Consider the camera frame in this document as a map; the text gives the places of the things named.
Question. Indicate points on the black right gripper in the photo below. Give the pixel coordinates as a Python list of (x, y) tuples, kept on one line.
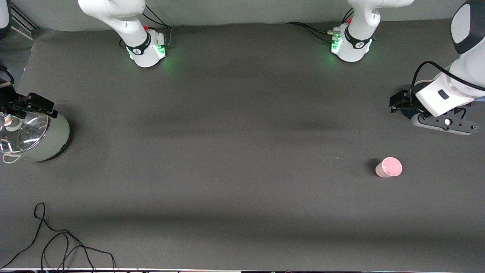
[(10, 102)]

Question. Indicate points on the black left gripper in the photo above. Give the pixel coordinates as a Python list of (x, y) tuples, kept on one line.
[(410, 99)]

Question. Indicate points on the pink plastic cup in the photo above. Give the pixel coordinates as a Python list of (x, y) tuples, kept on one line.
[(390, 167)]

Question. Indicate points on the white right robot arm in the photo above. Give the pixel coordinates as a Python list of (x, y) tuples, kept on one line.
[(136, 41)]

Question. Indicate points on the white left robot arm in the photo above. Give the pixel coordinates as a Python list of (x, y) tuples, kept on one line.
[(468, 64)]

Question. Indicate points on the dark blue saucepan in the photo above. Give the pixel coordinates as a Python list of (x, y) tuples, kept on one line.
[(408, 115)]

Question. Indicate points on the glass lid with blue knob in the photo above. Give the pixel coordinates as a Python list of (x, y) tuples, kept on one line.
[(424, 85)]

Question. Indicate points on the glass pot lid with knob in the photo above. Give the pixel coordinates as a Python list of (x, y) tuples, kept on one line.
[(26, 132)]

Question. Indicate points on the sage green cooking pot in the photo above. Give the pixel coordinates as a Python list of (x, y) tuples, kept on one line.
[(55, 138)]

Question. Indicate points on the dark grey table cloth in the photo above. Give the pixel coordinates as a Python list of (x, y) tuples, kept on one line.
[(242, 151)]

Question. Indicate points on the aluminium frame rail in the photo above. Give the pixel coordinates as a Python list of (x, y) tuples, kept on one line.
[(24, 19)]

